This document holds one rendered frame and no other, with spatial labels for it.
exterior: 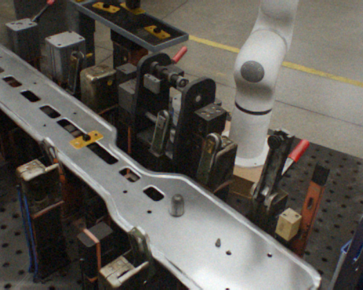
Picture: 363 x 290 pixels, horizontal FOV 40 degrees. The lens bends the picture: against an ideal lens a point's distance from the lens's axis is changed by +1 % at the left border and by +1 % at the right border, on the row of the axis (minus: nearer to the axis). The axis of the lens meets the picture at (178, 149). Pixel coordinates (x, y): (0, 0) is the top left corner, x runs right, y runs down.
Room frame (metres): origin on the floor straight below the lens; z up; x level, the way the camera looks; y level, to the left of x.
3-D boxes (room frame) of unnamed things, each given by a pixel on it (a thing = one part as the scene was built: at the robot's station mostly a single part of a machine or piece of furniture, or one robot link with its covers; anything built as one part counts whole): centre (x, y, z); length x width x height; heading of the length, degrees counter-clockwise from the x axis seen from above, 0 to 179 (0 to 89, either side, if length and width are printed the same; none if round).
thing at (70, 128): (1.08, 0.30, 0.84); 0.17 x 0.06 x 0.29; 136
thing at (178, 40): (1.43, 0.18, 1.16); 0.37 x 0.14 x 0.02; 46
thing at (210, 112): (1.03, -0.07, 0.91); 0.07 x 0.05 x 0.42; 136
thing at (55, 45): (1.38, 0.36, 0.90); 0.13 x 0.10 x 0.41; 136
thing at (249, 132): (1.32, -0.22, 0.88); 0.19 x 0.19 x 0.18
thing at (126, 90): (1.20, 0.13, 0.89); 0.13 x 0.11 x 0.38; 136
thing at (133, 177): (0.91, 0.11, 0.84); 0.12 x 0.05 x 0.29; 136
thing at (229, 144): (0.97, -0.10, 0.88); 0.11 x 0.09 x 0.37; 136
